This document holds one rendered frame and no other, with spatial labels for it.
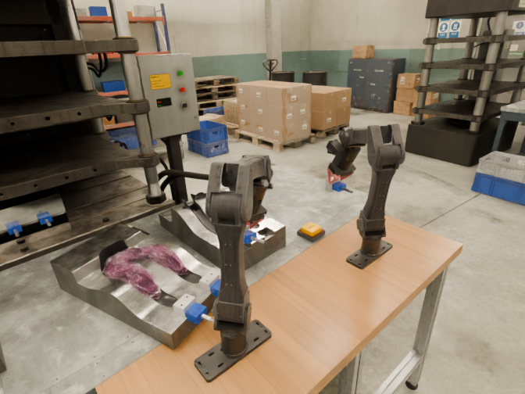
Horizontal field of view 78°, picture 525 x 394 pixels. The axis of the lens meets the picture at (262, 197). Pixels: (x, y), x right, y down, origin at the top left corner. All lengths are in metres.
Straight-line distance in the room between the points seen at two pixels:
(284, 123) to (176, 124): 3.25
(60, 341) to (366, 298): 0.86
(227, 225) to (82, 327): 0.56
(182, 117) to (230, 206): 1.20
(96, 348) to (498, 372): 1.81
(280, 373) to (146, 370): 0.32
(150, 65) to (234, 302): 1.27
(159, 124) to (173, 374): 1.23
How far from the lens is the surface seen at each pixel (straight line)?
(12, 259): 1.59
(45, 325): 1.16
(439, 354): 2.08
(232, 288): 0.77
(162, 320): 0.94
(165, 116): 1.78
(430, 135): 4.96
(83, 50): 1.61
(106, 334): 1.04
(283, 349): 0.90
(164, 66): 1.77
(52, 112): 1.55
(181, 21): 8.17
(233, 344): 0.84
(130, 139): 4.81
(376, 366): 1.93
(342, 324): 0.97
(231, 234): 0.70
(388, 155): 1.02
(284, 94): 4.85
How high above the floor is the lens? 1.49
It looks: 25 degrees down
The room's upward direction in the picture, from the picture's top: 2 degrees counter-clockwise
